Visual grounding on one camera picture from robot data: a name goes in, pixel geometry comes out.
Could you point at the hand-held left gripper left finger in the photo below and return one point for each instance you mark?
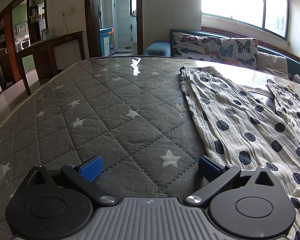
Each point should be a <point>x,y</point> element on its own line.
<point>91,169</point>

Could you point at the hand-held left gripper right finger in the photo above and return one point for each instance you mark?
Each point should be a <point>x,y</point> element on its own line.
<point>209,169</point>

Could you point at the white polka dot pants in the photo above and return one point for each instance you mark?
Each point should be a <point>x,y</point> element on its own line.
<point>240,120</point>

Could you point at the grey star quilted cover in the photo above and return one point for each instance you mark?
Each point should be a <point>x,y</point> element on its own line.
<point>102,105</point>

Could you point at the round glass turntable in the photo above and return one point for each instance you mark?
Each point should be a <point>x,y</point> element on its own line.
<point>265,100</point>

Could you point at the green broom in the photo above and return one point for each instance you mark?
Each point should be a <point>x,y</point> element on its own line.
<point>5,81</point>

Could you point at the butterfly print pillow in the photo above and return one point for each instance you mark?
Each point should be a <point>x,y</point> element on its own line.
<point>202,45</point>

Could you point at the white pillow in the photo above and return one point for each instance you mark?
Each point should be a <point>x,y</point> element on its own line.
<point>271,61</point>

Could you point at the dark wooden sideboard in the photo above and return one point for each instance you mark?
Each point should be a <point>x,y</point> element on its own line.
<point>45,52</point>

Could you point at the blue bathroom cabinet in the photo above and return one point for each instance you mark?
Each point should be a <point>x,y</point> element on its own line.
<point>106,42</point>

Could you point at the white bucket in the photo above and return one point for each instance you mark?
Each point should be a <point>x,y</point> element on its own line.
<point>133,47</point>

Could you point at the blue cushioned stool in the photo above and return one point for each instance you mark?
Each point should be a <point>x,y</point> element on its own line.
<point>157,48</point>

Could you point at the teal sofa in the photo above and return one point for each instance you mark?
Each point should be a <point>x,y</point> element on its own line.
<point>293,66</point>

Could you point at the white microwave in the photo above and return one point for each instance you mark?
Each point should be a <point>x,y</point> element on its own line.
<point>25,44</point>

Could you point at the wooden shelf unit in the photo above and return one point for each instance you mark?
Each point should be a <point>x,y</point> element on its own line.
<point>7,30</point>

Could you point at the window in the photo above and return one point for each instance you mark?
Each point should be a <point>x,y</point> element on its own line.
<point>240,0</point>

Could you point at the dark wooden door frame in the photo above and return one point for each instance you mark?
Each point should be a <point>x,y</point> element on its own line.
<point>91,30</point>

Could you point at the wall socket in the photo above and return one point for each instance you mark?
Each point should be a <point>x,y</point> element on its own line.
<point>66,12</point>

